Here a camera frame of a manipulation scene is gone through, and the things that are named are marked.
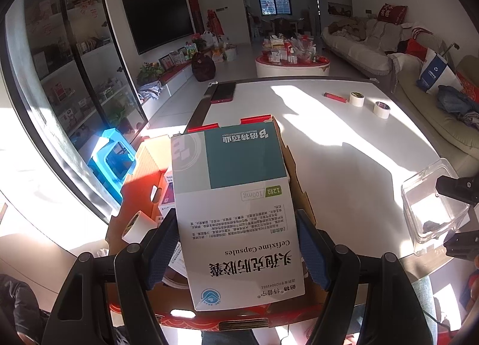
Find long wall painting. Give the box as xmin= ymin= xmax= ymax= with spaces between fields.
xmin=327 ymin=1 xmax=354 ymax=17

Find glass display cabinet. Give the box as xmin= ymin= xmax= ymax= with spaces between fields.
xmin=5 ymin=0 xmax=148 ymax=226

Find potted plant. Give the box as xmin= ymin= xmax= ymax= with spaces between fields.
xmin=137 ymin=63 xmax=164 ymax=86

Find teal white medicine box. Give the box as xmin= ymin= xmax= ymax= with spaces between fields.
xmin=170 ymin=127 xmax=310 ymax=313

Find person's dark trousers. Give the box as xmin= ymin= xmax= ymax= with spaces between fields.
xmin=0 ymin=273 xmax=51 ymax=345

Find red gift bag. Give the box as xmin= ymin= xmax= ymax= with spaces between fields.
xmin=456 ymin=71 xmax=479 ymax=101

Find dark red bag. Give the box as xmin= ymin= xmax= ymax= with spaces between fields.
xmin=192 ymin=52 xmax=217 ymax=83

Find black television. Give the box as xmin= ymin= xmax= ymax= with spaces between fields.
xmin=118 ymin=0 xmax=197 ymax=56

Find wooden dining table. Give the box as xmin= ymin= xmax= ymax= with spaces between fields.
xmin=262 ymin=18 xmax=300 ymax=33

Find window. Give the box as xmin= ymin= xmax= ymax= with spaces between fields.
xmin=257 ymin=0 xmax=292 ymax=16

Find blue jeans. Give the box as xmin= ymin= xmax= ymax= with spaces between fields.
xmin=437 ymin=85 xmax=479 ymax=127

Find red hanging decoration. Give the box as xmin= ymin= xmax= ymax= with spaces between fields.
xmin=207 ymin=9 xmax=221 ymax=35

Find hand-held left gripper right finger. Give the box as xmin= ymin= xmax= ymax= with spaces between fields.
xmin=296 ymin=209 xmax=436 ymax=345

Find round red coffee table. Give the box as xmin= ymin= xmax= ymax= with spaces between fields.
xmin=255 ymin=34 xmax=332 ymax=78

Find clear plastic container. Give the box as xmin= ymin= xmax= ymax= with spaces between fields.
xmin=400 ymin=158 xmax=470 ymax=244

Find red cushion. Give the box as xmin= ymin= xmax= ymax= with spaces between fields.
xmin=377 ymin=3 xmax=408 ymax=25

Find phone in red case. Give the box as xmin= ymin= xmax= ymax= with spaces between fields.
xmin=210 ymin=82 xmax=237 ymax=104

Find white television bench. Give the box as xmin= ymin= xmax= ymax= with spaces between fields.
xmin=138 ymin=59 xmax=195 ymax=121

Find striped clothes pile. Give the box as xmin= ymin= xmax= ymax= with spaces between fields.
xmin=138 ymin=82 xmax=163 ymax=102

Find grey cloth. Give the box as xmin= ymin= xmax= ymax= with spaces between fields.
xmin=410 ymin=276 xmax=440 ymax=345

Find red white cloth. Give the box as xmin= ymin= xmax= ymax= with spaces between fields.
xmin=406 ymin=27 xmax=435 ymax=61

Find blue plastic stool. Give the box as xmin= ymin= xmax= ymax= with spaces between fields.
xmin=88 ymin=128 xmax=136 ymax=205

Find white tape roll red print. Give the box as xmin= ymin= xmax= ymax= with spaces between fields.
xmin=373 ymin=101 xmax=392 ymax=119

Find white blue paper bag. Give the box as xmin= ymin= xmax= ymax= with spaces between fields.
xmin=417 ymin=48 xmax=459 ymax=96

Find red cardboard box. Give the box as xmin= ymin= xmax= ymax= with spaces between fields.
xmin=106 ymin=115 xmax=330 ymax=331

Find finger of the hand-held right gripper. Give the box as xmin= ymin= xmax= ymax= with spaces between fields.
xmin=435 ymin=176 xmax=479 ymax=204
xmin=443 ymin=230 xmax=479 ymax=261

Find beige clothes pile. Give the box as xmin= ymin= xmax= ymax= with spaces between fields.
xmin=325 ymin=18 xmax=377 ymax=38

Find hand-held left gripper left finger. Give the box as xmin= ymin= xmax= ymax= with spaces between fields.
xmin=44 ymin=209 xmax=181 ymax=345

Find red couplet banner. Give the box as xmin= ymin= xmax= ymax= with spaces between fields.
xmin=183 ymin=0 xmax=206 ymax=33

